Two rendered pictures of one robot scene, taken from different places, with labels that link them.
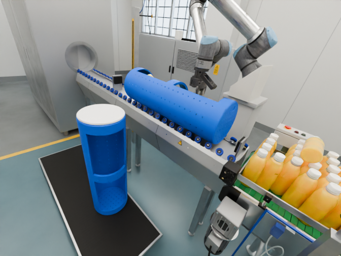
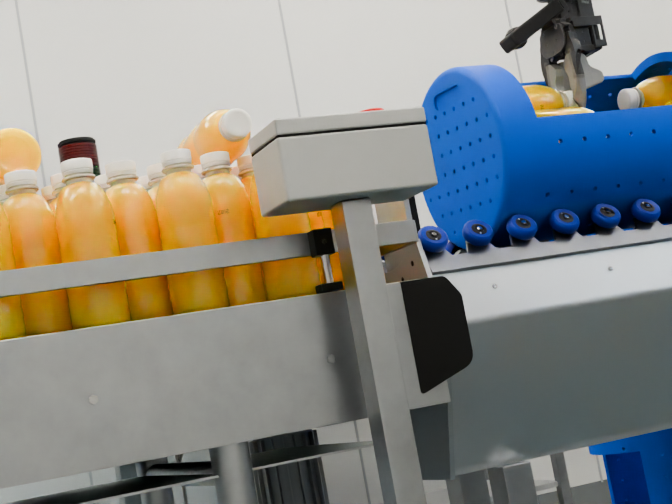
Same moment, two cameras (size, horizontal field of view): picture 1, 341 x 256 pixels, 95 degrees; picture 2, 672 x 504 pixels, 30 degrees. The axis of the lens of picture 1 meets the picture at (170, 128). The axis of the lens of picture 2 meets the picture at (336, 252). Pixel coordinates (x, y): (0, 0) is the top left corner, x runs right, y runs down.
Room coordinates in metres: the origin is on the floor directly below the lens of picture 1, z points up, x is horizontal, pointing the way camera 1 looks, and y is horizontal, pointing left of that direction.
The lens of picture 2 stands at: (1.55, -2.13, 0.78)
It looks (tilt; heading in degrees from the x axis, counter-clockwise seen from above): 6 degrees up; 118
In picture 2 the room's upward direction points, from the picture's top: 10 degrees counter-clockwise
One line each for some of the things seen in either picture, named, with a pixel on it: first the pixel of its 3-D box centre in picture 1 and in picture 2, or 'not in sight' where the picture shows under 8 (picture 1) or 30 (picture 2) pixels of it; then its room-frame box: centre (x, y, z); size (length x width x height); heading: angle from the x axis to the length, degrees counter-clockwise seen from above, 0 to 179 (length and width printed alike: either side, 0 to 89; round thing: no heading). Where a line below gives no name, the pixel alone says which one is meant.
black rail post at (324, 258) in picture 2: not in sight; (324, 260); (0.80, -0.73, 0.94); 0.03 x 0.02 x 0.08; 51
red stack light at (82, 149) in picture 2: not in sight; (78, 158); (0.25, -0.49, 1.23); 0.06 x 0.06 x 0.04
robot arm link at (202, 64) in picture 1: (203, 64); not in sight; (1.00, -0.14, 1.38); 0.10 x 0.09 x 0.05; 141
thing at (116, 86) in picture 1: (117, 83); not in sight; (1.61, 0.62, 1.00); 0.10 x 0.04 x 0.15; 141
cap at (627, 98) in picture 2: not in sight; (630, 100); (1.06, -0.06, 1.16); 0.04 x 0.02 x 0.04; 141
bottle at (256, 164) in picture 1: (253, 168); not in sight; (0.59, -0.43, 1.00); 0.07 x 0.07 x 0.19
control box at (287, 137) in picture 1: (292, 138); (342, 160); (0.87, -0.76, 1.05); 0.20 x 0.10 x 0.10; 51
